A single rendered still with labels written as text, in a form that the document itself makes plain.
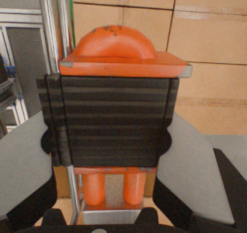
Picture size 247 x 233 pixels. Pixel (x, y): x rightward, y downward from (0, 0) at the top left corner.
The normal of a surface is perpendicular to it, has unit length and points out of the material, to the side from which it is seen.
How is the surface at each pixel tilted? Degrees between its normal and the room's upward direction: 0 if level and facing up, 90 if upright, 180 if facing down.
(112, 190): 90
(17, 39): 0
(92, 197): 0
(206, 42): 0
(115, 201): 90
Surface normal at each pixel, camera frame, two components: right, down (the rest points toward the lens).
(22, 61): 0.04, 0.45
